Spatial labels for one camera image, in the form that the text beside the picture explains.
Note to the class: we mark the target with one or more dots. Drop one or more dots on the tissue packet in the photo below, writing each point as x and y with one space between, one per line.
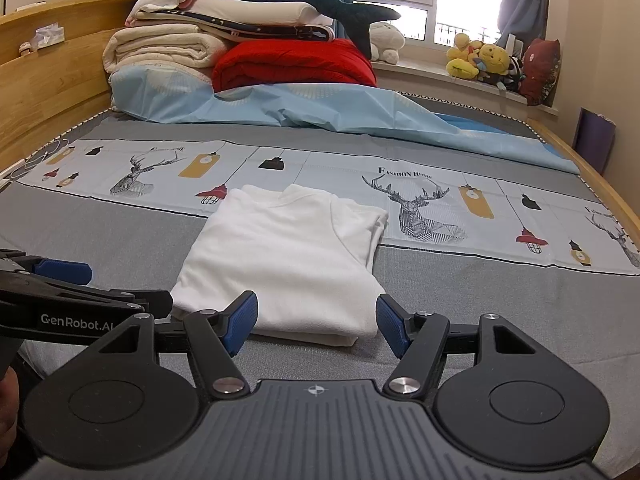
47 35

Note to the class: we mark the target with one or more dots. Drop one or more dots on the white plush toy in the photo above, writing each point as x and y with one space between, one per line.
385 40

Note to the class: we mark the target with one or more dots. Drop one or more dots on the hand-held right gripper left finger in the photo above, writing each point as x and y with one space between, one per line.
242 320

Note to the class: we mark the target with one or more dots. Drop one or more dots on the purple board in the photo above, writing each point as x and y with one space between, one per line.
595 140

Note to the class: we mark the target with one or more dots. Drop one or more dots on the striped dark plush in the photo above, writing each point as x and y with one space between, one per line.
512 72

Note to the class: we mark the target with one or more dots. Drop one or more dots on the white folded quilt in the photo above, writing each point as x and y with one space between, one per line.
260 10

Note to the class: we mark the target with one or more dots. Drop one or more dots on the small figurine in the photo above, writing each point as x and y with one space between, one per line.
26 50

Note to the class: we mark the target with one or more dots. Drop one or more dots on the dark red cushion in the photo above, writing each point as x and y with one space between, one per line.
540 70

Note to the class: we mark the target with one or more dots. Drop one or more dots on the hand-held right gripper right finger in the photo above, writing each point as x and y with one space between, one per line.
392 325

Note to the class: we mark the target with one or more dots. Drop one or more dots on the light blue duvet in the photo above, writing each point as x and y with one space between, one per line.
200 105

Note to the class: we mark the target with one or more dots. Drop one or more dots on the white shirt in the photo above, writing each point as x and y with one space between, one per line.
280 260

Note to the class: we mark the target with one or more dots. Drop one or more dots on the red folded blanket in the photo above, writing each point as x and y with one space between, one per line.
295 65

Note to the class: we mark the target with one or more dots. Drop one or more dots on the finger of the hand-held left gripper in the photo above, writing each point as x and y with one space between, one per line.
150 302
65 271

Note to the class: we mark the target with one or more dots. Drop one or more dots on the wooden bed frame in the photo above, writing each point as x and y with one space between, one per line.
55 100

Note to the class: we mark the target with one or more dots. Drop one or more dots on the windowsill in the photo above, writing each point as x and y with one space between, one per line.
430 72

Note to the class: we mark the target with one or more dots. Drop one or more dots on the yellow duck plush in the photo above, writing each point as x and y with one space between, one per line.
460 65

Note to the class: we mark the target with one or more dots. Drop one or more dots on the dark star-print blanket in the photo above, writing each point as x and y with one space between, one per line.
280 31

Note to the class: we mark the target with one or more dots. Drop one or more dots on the yellow round plush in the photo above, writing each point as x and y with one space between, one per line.
492 57

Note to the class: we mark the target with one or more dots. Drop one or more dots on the person's left hand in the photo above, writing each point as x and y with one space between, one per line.
7 410

